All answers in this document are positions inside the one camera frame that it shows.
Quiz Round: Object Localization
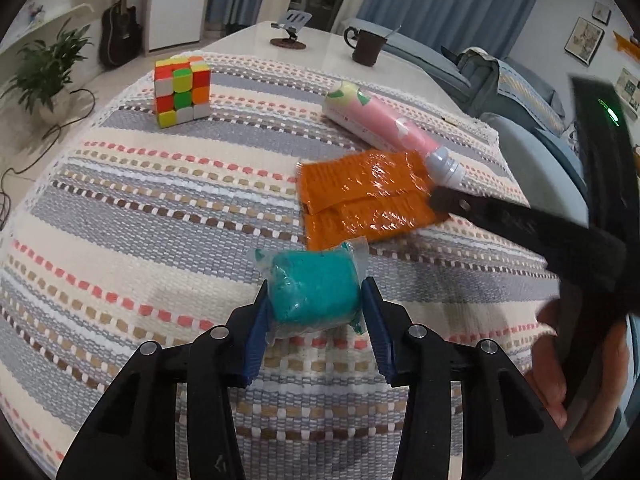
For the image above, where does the yellow wall shelf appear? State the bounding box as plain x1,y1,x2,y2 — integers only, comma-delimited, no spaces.
613,30,640,57

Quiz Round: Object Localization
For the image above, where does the black acoustic guitar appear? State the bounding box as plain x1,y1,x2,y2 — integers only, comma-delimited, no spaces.
98,0,140,69

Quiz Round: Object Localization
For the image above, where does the white wall shelf unit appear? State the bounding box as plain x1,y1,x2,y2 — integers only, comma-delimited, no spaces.
0,0,134,57

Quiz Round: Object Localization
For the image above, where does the green potted plant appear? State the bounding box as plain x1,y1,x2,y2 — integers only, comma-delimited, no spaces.
0,19,94,127

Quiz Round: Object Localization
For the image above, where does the dark brown mug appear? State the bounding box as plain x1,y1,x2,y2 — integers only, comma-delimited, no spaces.
343,26,386,66

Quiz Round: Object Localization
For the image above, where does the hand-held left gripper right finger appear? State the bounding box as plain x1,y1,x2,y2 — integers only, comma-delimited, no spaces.
361,276,584,480

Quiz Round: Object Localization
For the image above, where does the striped blue sofa cover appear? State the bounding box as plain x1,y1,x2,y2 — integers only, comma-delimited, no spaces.
454,47,567,127

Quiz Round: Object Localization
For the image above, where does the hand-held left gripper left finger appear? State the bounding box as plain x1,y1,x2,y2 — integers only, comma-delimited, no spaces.
56,280,274,480

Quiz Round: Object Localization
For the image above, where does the tall black framed picture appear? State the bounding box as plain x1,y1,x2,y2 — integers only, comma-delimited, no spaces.
564,16,605,65

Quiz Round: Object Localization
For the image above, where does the person's right hand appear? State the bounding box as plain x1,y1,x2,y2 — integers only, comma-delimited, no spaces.
524,299,640,462

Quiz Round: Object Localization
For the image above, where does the white refrigerator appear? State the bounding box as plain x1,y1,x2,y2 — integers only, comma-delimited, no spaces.
147,0,214,56

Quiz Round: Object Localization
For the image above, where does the blue sofa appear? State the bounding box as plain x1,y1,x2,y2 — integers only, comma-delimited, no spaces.
340,17,640,223

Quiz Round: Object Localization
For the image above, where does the pink printed bottle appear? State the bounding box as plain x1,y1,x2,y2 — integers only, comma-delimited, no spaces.
322,80,469,191

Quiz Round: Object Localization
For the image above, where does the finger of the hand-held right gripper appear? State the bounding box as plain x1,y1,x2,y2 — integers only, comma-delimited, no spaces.
429,186,640,307

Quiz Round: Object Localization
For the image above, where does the newspaper print picture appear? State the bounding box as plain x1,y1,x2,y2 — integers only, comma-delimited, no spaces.
614,67,640,112

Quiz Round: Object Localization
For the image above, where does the teal packet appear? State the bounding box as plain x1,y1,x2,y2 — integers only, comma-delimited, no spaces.
248,237,371,339

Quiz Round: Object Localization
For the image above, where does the metal phone stand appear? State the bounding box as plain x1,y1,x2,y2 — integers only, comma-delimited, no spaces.
270,8,312,50

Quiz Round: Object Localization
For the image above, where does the multicoloured puzzle cube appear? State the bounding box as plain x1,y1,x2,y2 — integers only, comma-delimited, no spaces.
153,55,212,130

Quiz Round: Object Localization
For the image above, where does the orange foil wrapper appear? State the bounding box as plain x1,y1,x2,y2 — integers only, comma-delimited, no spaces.
296,149,451,252

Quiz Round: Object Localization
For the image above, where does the dark floor cable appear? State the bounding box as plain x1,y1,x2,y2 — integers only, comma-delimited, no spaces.
0,87,99,232

